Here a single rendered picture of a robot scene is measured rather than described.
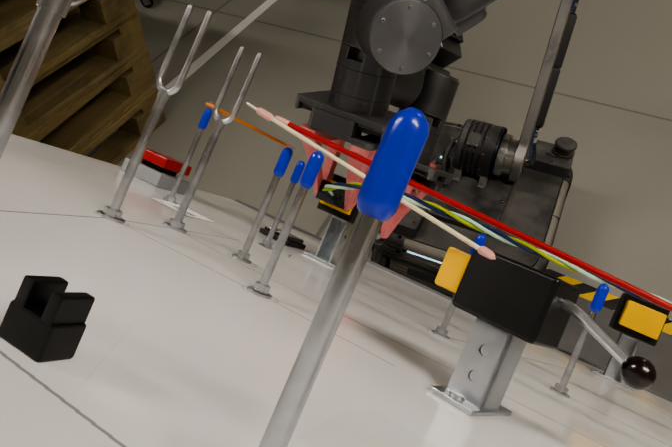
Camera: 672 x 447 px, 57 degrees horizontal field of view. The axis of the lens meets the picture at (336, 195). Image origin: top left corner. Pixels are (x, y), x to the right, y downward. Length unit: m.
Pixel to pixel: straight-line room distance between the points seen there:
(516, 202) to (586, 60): 1.38
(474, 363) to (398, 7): 0.28
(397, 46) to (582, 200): 1.97
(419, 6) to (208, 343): 0.33
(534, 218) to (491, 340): 1.64
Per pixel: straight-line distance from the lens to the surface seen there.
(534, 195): 2.02
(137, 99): 2.57
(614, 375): 0.81
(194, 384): 0.19
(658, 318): 0.75
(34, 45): 0.18
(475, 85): 2.89
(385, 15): 0.48
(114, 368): 0.18
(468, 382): 0.31
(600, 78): 3.12
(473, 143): 1.91
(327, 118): 0.57
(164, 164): 0.72
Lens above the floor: 1.57
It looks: 44 degrees down
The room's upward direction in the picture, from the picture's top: straight up
